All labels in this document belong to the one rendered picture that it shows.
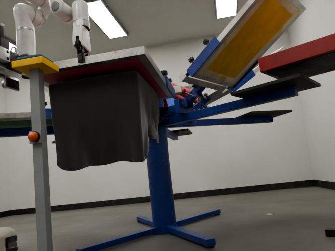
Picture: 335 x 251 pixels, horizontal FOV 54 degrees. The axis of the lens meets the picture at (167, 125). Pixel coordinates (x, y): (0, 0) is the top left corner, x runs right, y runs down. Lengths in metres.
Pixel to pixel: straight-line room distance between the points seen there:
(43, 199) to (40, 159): 0.15
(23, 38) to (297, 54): 1.51
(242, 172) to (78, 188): 3.14
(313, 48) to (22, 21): 1.58
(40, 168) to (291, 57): 1.47
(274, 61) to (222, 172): 4.16
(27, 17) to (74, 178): 5.06
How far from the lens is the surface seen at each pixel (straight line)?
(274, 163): 6.11
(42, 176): 1.33
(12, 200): 7.45
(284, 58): 2.07
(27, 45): 1.91
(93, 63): 1.53
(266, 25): 2.46
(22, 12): 1.98
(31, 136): 1.31
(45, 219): 1.33
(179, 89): 2.23
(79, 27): 1.59
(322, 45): 2.02
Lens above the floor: 0.45
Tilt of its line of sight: 9 degrees up
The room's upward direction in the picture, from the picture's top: 6 degrees counter-clockwise
